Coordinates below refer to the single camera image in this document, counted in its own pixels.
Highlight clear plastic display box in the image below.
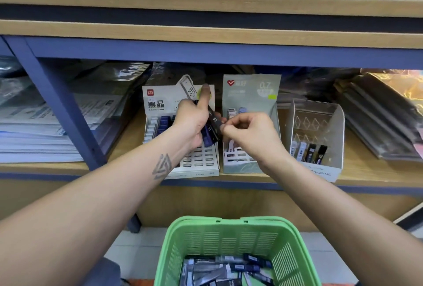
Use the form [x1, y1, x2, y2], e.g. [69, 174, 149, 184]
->
[279, 99, 346, 183]

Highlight green plastic basket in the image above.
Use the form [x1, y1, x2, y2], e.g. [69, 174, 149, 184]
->
[154, 215, 323, 286]

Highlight person's left hand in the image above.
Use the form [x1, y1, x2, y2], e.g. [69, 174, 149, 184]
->
[172, 84, 214, 151]

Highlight pile of lead cases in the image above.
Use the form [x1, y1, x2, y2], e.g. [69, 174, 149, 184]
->
[178, 253, 275, 286]

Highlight person's left forearm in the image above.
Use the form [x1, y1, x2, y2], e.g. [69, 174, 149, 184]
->
[0, 131, 199, 286]

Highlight white display box red label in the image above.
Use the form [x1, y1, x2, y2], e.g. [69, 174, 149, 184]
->
[142, 74, 221, 179]

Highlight dark plastic-wrapped packs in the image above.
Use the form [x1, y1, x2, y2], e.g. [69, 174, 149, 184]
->
[278, 68, 423, 163]

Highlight person's right hand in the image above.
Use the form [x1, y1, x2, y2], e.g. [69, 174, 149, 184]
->
[220, 112, 288, 171]

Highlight pale green display box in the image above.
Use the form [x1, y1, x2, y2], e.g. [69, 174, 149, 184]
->
[221, 74, 282, 175]

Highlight stack of wrapped paper packs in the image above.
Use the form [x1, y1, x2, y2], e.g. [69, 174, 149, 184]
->
[0, 61, 152, 164]

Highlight person's right forearm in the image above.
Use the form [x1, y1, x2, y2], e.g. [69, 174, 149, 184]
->
[267, 150, 423, 286]

